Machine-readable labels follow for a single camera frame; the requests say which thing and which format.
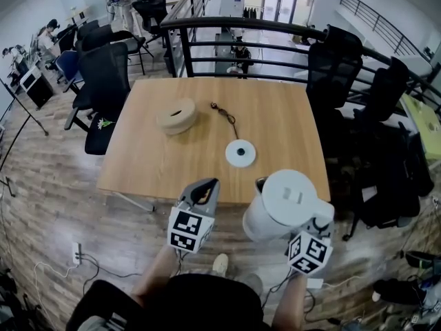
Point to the grey metal table leg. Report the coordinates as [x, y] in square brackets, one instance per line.
[138, 202]

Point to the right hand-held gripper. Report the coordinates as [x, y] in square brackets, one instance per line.
[310, 252]

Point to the white electric kettle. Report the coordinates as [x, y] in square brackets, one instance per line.
[286, 202]

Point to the green box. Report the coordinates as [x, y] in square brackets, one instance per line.
[425, 126]

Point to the white round kettle base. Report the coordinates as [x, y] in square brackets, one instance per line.
[232, 157]

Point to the black mesh office chair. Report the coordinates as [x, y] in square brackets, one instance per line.
[389, 88]
[103, 81]
[332, 67]
[392, 185]
[103, 36]
[151, 9]

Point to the person's beige shoe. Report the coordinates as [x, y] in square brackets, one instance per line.
[220, 264]

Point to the black metal railing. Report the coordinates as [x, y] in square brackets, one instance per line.
[241, 22]

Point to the white power strip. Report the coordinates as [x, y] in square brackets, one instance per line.
[76, 252]

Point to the person's black shirt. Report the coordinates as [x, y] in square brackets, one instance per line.
[193, 305]

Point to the black and white cabinet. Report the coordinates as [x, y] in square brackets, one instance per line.
[38, 88]

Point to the person's left forearm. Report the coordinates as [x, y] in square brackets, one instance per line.
[155, 274]

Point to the white power adapter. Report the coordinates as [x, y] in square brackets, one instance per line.
[315, 283]

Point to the person's right forearm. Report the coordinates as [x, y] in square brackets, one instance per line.
[291, 302]

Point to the blue office chair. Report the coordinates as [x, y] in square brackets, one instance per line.
[69, 65]

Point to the black tripod stand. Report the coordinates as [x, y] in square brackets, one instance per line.
[24, 112]

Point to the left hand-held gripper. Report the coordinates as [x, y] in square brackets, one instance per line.
[187, 228]

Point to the white artificial flower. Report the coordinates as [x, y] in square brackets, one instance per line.
[104, 123]

